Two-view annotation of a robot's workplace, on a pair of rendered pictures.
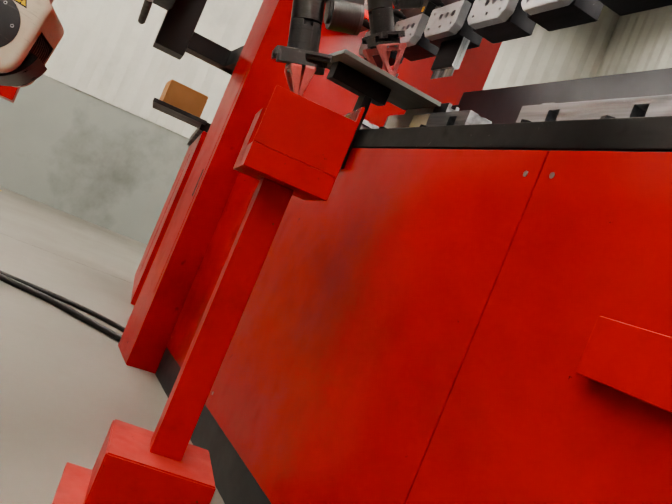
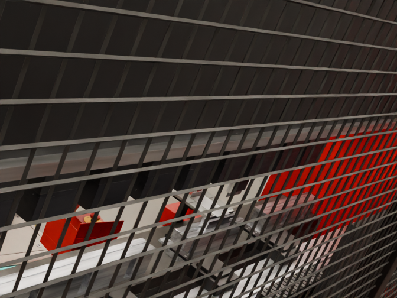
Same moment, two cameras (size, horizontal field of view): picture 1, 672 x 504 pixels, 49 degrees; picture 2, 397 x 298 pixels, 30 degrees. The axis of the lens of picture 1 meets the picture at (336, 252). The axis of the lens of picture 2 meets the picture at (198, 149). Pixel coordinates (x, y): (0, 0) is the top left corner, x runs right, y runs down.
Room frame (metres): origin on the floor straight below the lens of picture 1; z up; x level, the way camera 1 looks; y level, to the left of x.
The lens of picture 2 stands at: (0.12, -1.88, 2.00)
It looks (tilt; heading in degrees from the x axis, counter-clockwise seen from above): 18 degrees down; 52
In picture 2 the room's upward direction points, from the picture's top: 23 degrees clockwise
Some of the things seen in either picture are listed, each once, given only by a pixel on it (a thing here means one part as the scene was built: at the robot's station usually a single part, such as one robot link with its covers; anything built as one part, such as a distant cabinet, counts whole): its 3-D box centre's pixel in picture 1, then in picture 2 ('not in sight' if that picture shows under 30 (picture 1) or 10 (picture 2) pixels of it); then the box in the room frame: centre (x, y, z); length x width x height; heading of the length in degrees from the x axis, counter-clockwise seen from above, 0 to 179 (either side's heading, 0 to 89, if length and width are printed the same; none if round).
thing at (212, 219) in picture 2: (430, 113); (219, 219); (1.74, -0.08, 0.98); 0.20 x 0.03 x 0.03; 24
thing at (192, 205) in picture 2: (377, 81); (192, 194); (1.70, 0.06, 1.00); 0.26 x 0.18 x 0.01; 114
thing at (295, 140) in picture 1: (295, 140); (81, 230); (1.38, 0.15, 0.75); 0.20 x 0.16 x 0.18; 14
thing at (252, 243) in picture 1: (221, 317); not in sight; (1.38, 0.15, 0.39); 0.06 x 0.06 x 0.54; 14
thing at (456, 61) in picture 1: (448, 59); (238, 184); (1.76, -0.07, 1.13); 0.10 x 0.02 x 0.10; 24
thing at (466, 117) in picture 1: (427, 137); (207, 235); (1.71, -0.09, 0.92); 0.39 x 0.06 x 0.10; 24
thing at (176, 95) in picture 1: (183, 103); not in sight; (3.81, 1.03, 1.05); 0.30 x 0.28 x 0.14; 15
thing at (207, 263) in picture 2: not in sight; (194, 259); (1.45, -0.38, 1.01); 0.26 x 0.12 x 0.05; 114
